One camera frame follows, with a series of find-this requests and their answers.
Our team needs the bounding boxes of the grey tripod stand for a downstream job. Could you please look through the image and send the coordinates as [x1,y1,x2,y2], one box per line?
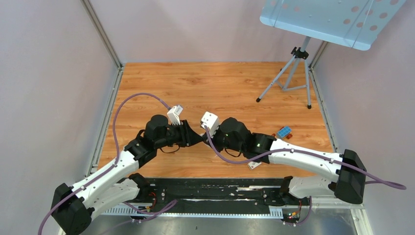
[255,36,312,109]

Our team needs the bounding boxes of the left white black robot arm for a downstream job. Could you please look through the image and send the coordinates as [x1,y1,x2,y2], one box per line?
[49,114,217,235]

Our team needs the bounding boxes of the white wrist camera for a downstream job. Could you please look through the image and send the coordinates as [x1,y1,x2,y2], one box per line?
[200,111,220,138]
[167,105,183,125]

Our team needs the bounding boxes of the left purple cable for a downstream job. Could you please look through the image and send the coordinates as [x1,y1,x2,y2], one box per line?
[38,93,172,235]

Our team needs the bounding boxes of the light blue perforated tray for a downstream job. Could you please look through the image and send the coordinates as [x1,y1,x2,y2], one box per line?
[260,0,405,51]

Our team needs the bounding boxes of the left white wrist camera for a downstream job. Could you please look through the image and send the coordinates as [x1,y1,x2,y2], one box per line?
[167,105,183,125]

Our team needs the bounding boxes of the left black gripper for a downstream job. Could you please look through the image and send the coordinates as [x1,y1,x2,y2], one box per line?
[156,119,203,149]

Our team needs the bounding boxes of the blue orange toy block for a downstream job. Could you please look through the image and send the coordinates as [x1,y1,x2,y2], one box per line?
[272,126,293,139]

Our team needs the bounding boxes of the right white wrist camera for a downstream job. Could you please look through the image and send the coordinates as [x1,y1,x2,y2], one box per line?
[200,111,220,138]

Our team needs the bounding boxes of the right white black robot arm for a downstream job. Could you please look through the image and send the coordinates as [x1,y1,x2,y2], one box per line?
[200,114,367,205]

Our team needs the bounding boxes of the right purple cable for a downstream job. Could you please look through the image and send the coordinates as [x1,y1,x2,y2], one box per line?
[204,125,407,191]

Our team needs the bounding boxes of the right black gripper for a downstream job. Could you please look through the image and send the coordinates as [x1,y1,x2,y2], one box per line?
[203,124,244,154]

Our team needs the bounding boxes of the purple cable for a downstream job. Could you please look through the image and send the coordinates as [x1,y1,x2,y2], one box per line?
[204,125,407,191]
[38,93,172,235]

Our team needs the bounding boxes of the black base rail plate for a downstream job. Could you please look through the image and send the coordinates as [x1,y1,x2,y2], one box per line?
[69,177,325,218]

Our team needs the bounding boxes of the small white staple box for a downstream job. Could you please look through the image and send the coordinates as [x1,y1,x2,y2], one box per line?
[247,161,262,170]

